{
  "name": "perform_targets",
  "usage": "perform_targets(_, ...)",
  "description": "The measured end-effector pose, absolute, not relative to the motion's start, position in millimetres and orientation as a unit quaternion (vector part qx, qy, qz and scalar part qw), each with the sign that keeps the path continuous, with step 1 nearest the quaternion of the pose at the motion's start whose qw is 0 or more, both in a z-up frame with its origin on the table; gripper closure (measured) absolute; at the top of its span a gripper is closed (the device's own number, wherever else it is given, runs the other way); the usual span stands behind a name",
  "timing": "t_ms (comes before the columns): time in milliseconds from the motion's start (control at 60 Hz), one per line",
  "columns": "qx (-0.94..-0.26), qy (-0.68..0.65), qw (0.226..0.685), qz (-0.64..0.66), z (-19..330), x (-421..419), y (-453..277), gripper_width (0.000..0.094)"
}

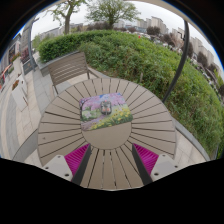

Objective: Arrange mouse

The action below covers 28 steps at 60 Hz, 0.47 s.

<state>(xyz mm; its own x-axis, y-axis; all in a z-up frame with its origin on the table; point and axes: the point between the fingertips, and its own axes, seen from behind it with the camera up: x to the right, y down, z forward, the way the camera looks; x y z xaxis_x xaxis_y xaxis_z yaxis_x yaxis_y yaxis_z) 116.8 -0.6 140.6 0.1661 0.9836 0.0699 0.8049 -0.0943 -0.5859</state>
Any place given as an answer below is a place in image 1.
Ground round leafy tree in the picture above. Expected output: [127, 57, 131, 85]
[84, 0, 142, 31]

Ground flower print mouse pad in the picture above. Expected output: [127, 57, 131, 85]
[79, 92, 134, 132]

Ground thick-trunk tree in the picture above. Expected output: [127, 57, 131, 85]
[44, 0, 88, 36]

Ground white flower planter box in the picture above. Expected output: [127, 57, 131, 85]
[12, 53, 25, 80]
[10, 79, 29, 112]

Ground tall grey sign pillar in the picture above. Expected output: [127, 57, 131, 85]
[20, 18, 40, 75]

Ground black curved umbrella pole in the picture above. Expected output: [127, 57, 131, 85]
[161, 19, 191, 104]

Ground distant apartment buildings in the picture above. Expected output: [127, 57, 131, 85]
[136, 15, 218, 64]

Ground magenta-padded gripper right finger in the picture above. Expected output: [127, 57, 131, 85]
[131, 142, 183, 186]

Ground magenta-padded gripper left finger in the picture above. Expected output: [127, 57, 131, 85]
[41, 143, 93, 186]

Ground brown slatted chair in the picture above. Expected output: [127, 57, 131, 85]
[46, 50, 101, 96]

